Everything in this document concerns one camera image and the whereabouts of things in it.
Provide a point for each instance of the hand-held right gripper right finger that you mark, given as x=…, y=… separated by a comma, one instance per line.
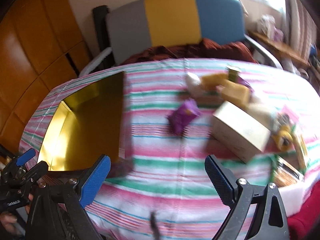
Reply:
x=220, y=180

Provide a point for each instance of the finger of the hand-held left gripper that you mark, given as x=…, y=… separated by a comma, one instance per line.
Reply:
x=37, y=170
x=26, y=155

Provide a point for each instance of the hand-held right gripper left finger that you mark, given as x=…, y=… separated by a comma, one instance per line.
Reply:
x=95, y=180

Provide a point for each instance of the large cream carton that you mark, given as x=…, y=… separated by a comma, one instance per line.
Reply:
x=237, y=130

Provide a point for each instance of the gold cardboard box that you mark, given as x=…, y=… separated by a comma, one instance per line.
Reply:
x=95, y=117

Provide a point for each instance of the green cracker packet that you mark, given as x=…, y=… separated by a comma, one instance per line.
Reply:
x=285, y=173
x=301, y=145

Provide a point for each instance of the purple plastic packet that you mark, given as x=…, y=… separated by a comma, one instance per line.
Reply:
x=182, y=116

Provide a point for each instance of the yellow tape roll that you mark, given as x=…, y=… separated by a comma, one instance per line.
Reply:
x=282, y=137

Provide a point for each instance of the white towel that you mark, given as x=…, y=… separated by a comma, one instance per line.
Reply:
x=260, y=110

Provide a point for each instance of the grey striped sock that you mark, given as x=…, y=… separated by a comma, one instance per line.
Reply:
x=283, y=119

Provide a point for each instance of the yellow sponge block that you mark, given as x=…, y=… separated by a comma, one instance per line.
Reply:
x=235, y=92
x=212, y=80

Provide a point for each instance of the pink packet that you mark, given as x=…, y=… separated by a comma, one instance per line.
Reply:
x=290, y=112

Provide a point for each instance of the white plastic bag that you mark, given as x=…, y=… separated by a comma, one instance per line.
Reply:
x=193, y=83

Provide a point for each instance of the person's left hand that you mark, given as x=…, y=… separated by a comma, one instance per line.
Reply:
x=7, y=221

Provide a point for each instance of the striped tablecloth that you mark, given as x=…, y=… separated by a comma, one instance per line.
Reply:
x=162, y=155

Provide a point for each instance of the red garment with white trim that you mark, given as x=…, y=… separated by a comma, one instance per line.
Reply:
x=307, y=217

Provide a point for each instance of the wooden wardrobe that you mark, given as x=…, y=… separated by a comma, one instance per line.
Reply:
x=32, y=42

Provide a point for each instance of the dark red cloth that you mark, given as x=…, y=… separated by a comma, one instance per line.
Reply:
x=212, y=47

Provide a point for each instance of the wooden shelf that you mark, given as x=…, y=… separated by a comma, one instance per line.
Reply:
x=280, y=46

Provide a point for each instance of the white purple carton box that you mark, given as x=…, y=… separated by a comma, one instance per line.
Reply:
x=278, y=33

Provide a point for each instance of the grey yellow blue chair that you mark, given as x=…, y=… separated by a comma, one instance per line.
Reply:
x=172, y=17

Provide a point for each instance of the striped curtain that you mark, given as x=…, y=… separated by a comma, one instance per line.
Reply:
x=300, y=25

